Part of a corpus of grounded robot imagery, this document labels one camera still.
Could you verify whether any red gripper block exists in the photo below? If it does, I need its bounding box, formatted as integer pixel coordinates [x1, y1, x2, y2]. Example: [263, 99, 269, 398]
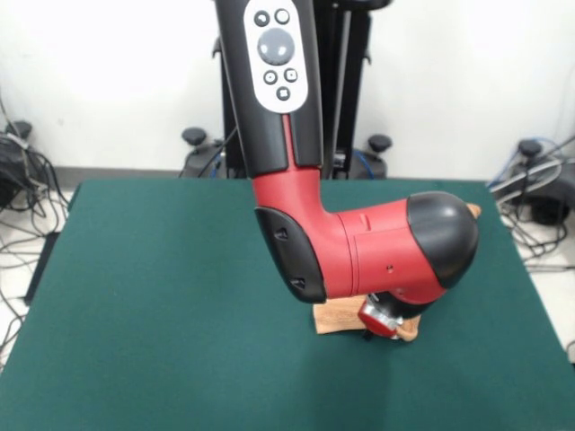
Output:
[358, 303, 403, 341]

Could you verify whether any tan terry towel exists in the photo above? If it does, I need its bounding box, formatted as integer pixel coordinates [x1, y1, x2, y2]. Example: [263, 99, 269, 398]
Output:
[313, 204, 484, 345]

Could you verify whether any gray floor leg black knob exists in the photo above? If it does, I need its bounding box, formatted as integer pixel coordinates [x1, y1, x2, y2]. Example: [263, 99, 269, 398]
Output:
[488, 137, 575, 226]
[0, 119, 59, 212]

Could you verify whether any dark green table cloth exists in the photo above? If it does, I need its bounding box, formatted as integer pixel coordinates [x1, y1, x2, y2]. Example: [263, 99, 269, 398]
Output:
[0, 179, 574, 431]

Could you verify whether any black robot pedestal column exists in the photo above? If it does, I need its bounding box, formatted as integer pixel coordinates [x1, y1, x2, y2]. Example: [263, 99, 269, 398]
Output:
[210, 0, 375, 180]

